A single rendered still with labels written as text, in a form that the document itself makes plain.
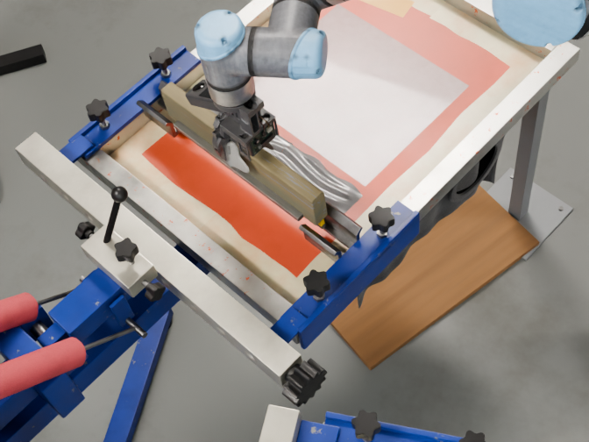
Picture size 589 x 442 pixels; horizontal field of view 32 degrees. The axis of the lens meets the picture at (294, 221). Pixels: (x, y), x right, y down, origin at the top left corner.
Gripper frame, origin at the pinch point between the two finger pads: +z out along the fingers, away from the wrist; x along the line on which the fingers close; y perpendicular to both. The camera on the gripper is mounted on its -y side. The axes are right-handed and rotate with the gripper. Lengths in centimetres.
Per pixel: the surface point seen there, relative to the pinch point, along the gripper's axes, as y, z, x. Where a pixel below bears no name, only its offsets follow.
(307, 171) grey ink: 6.8, 8.4, 8.5
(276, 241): 12.5, 9.1, -5.7
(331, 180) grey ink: 11.5, 8.7, 10.1
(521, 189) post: 13, 89, 76
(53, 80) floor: -134, 104, 23
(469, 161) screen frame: 29.1, 6.2, 27.7
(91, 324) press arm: 2.9, 2.8, -39.3
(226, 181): -3.6, 9.0, -2.6
